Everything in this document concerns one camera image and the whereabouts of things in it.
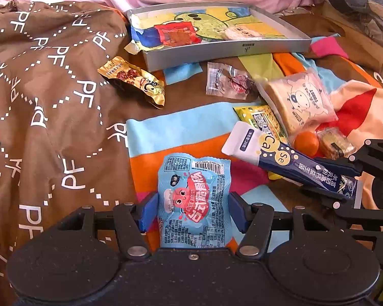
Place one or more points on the orange mandarin fruit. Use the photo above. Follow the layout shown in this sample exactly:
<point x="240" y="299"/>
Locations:
<point x="307" y="143"/>

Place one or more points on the small clear wrapped pastry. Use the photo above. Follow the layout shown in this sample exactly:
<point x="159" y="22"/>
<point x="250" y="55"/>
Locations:
<point x="333" y="144"/>

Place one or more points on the brown PF patterned blanket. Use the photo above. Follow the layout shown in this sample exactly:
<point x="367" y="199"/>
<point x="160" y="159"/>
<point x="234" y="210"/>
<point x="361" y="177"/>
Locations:
<point x="63" y="138"/>

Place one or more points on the toast bread packet with cow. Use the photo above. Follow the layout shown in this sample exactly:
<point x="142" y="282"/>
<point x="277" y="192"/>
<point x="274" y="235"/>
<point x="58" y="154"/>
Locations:
<point x="298" y="101"/>

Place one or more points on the white and blue stick packet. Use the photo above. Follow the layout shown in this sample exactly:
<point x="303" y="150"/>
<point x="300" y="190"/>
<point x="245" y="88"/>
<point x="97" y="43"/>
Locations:
<point x="304" y="170"/>

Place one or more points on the red spicy tofu snack packet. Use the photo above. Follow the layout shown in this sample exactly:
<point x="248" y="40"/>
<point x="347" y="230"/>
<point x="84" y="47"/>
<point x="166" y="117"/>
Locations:
<point x="177" y="34"/>

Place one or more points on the round cracker packet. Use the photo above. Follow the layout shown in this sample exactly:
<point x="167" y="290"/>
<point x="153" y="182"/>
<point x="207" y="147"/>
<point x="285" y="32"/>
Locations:
<point x="241" y="32"/>

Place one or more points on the light blue snack packet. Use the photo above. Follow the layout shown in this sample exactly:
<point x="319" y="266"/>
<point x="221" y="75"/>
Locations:
<point x="193" y="209"/>

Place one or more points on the yellow green snack packet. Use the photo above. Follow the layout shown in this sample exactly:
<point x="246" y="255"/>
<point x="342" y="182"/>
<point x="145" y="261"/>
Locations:
<point x="258" y="139"/>

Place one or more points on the grey tray with cartoon picture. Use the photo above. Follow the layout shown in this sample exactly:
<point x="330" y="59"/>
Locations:
<point x="209" y="20"/>

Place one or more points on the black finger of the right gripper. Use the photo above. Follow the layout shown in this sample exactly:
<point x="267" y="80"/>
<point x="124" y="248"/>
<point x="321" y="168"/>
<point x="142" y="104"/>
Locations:
<point x="368" y="159"/>
<point x="343" y="207"/>

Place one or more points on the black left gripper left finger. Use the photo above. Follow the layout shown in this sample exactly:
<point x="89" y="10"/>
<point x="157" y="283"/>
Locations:
<point x="129" y="221"/>

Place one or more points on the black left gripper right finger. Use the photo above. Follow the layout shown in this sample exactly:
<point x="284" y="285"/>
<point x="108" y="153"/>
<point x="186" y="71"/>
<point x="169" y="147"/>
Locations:
<point x="258" y="220"/>

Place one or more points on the clear wrapped red candy packet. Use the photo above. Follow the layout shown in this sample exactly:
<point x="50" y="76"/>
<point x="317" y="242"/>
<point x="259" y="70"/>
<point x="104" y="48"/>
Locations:
<point x="224" y="80"/>

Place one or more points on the gold foil snack packet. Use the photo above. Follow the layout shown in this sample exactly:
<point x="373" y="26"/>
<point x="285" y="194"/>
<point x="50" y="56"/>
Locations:
<point x="127" y="75"/>

